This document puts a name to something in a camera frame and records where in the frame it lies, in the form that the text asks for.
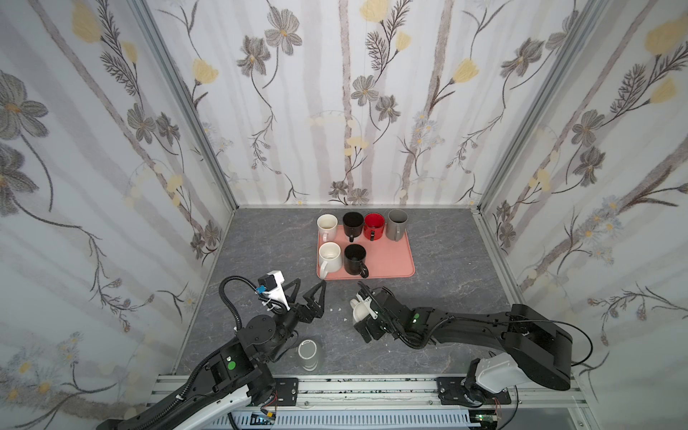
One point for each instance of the pink rectangular tray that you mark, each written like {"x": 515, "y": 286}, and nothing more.
{"x": 386, "y": 259}

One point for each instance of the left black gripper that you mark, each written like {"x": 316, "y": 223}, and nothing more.
{"x": 307, "y": 315}

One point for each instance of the dark mug white base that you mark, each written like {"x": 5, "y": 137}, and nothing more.
{"x": 353, "y": 225}

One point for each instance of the black interior steel mug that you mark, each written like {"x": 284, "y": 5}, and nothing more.
{"x": 354, "y": 261}

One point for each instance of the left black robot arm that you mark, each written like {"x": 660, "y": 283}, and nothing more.
{"x": 236, "y": 374}

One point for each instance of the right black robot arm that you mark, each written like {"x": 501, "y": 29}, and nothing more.
{"x": 540, "y": 347}

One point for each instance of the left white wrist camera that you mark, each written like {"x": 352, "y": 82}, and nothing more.
{"x": 271, "y": 292}

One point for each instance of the aluminium mounting rail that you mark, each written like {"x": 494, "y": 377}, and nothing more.
{"x": 396, "y": 392}

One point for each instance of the white perforated cable duct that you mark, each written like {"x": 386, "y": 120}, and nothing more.
{"x": 350, "y": 419}

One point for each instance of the red mug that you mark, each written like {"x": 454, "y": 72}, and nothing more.
{"x": 374, "y": 224}

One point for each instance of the white ribbed upside-down mug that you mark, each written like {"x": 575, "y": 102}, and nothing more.
{"x": 329, "y": 259}

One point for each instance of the pale pink mug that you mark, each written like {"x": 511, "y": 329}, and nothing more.
{"x": 327, "y": 227}

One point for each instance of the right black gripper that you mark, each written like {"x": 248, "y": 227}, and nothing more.
{"x": 377, "y": 313}

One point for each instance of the small grey mug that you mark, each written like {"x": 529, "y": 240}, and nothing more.
{"x": 310, "y": 354}

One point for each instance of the cream upside-down mug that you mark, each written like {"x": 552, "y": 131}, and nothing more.
{"x": 362, "y": 309}

